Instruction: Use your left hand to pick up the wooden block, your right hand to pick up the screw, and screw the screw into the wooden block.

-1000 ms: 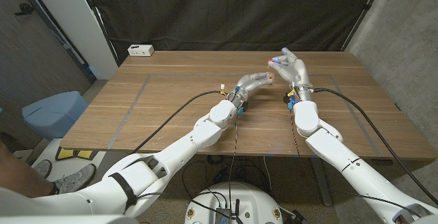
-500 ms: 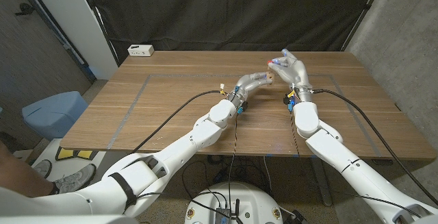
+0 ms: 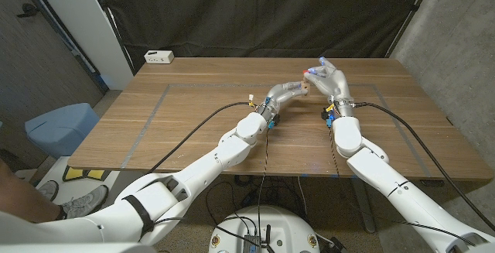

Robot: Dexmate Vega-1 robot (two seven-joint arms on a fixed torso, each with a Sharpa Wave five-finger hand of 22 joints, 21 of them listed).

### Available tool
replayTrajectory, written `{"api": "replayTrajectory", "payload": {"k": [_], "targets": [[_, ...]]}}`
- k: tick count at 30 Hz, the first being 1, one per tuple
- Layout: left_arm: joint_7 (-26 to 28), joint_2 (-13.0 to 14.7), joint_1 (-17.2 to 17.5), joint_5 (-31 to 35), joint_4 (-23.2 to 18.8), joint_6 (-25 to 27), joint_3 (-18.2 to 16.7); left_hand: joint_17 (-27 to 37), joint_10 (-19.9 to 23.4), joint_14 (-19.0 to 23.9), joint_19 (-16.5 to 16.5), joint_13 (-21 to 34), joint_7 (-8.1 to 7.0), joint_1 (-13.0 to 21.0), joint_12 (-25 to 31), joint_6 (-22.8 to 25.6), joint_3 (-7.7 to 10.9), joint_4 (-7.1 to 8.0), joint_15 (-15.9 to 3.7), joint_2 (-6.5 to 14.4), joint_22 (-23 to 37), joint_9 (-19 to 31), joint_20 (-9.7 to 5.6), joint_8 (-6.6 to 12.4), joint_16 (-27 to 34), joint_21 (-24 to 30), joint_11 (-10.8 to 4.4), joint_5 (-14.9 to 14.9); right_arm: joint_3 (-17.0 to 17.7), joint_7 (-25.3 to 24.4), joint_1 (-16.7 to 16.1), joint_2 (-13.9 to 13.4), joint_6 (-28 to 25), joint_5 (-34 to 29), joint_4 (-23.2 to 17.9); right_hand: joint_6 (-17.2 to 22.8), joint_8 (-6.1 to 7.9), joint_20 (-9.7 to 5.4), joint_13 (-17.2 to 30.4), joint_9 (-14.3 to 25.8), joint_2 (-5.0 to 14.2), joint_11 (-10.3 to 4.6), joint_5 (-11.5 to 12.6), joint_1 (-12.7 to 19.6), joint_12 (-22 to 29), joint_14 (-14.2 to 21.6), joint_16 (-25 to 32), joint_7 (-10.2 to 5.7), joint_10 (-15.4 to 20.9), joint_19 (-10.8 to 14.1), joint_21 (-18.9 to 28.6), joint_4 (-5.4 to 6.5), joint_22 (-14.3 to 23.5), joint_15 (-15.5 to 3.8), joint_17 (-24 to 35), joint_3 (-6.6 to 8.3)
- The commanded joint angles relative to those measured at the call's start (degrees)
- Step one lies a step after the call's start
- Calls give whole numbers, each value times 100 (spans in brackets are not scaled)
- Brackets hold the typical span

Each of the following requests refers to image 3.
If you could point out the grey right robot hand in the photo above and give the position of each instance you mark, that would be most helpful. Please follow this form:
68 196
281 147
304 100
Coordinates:
334 84

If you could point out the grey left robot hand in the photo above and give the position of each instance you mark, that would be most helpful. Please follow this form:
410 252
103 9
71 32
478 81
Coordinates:
280 94

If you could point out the wooden block with holes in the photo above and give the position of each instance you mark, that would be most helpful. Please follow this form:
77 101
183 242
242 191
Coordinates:
306 87

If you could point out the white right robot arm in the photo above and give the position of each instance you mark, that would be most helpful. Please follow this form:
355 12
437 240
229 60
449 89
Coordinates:
386 179

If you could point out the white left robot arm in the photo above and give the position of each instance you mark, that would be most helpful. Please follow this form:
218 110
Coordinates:
216 160

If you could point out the black curtain backdrop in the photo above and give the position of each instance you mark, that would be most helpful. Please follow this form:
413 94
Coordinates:
251 13

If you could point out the white power strip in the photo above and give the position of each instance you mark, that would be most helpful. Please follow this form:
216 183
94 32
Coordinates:
158 56

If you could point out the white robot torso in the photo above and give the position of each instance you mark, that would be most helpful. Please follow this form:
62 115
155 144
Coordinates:
286 226

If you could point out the grey table leg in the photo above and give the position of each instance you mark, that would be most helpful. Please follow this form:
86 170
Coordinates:
367 214

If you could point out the grey electronics box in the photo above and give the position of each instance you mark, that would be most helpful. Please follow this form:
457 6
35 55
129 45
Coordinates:
251 244

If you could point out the yellow and black mat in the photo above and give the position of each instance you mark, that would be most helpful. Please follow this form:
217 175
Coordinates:
77 173

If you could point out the blue stool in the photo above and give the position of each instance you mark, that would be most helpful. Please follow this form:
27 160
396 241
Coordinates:
62 129

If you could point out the grey sneaker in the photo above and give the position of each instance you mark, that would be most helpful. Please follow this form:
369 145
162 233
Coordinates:
48 190
85 202

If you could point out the person's bare leg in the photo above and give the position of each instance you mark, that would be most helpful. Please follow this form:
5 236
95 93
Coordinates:
23 199

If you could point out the black curtain frame pole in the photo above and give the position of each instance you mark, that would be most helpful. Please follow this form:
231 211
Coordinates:
112 24
410 15

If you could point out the white floor base plate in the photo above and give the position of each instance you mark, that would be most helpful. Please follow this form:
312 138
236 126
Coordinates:
54 166

